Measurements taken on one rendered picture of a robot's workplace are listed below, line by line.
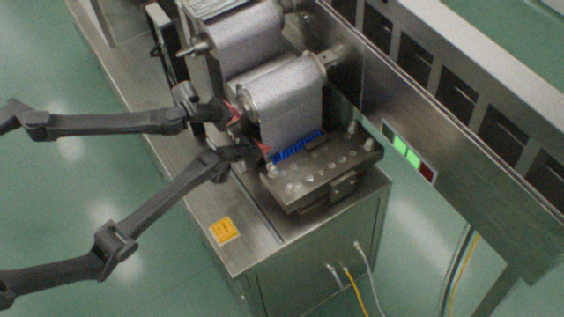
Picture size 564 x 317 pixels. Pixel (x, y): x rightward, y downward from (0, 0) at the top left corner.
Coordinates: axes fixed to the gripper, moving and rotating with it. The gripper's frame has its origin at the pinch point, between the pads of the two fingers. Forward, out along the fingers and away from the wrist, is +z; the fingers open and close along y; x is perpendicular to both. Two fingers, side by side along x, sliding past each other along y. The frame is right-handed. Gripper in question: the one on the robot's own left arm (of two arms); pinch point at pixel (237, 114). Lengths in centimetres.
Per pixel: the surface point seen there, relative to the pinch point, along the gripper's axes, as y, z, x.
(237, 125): -2.2, 6.5, -6.5
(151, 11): -39.1, -16.3, 8.9
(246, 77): -11.6, 8.5, 6.7
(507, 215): 75, 15, 34
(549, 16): -29, 285, 81
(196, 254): -19, 62, -112
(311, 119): 8.8, 24.9, 6.6
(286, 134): 8.5, 17.9, -0.6
